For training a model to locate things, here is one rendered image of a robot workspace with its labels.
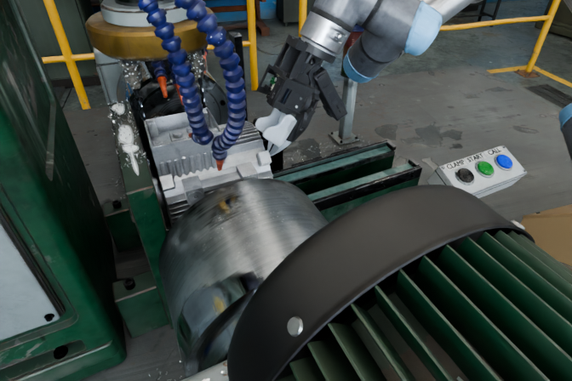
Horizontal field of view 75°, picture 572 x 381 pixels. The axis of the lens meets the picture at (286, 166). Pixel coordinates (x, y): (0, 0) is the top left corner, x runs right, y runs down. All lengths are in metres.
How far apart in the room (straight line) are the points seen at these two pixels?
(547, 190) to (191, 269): 1.05
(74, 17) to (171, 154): 3.23
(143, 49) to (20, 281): 0.34
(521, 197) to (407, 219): 1.06
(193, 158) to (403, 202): 0.53
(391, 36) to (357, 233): 0.51
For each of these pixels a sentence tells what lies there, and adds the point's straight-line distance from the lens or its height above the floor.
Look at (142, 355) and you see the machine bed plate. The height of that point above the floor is 0.80.
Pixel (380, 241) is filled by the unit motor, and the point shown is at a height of 1.36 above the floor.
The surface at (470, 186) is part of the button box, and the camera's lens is 0.74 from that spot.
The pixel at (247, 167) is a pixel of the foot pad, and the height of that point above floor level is 1.07.
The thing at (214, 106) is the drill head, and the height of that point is 1.06.
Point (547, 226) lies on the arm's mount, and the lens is 1.02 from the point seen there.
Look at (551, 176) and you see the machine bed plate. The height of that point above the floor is 0.80.
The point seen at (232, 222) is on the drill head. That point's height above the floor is 1.16.
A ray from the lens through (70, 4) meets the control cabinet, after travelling 3.81.
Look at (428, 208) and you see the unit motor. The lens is 0.18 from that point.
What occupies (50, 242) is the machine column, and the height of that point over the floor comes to 1.12.
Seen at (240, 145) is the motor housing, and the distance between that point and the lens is 0.69.
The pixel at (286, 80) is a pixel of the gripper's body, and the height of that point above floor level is 1.24.
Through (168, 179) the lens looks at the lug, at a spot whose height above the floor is 1.09.
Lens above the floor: 1.48
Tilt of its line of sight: 36 degrees down
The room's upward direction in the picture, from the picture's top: straight up
